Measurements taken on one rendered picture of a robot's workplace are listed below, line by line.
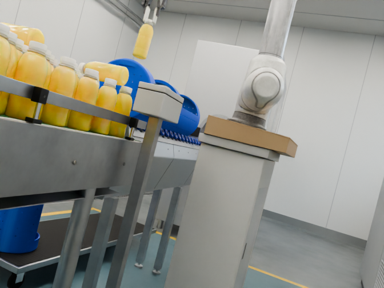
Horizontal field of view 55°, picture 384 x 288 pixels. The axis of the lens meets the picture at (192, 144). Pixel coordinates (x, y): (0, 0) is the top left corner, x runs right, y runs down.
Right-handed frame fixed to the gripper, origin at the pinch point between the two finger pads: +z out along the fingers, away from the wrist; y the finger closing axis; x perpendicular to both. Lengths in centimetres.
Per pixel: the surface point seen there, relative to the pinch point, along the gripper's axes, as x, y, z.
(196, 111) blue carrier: -76, -10, 31
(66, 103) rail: 74, -20, 51
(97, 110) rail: 59, -20, 50
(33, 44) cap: 86, -17, 40
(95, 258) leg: 9, -7, 111
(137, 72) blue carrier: 10.5, -5.7, 29.0
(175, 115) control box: 29, -34, 44
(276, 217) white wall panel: -493, -73, 139
